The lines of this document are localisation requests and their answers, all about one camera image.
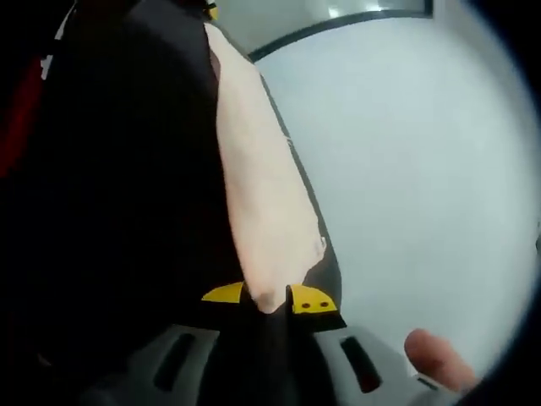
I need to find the pink towel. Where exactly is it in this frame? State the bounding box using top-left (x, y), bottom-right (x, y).
top-left (204, 20), bottom-right (330, 315)

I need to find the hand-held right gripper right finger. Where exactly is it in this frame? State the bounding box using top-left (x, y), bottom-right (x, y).
top-left (285, 283), bottom-right (450, 406)

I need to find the black partition frame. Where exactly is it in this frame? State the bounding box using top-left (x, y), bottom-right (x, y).
top-left (246, 0), bottom-right (436, 64)

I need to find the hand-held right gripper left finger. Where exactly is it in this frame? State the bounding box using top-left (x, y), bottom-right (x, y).
top-left (79, 281), bottom-right (251, 406)

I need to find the person's right hand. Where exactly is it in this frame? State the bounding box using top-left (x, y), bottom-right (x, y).
top-left (403, 328), bottom-right (482, 395)

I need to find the frosted glass partition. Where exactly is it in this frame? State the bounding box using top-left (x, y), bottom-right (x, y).
top-left (217, 0), bottom-right (426, 54)

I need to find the person's red black jacket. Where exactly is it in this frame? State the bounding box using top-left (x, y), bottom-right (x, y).
top-left (0, 0), bottom-right (81, 184)

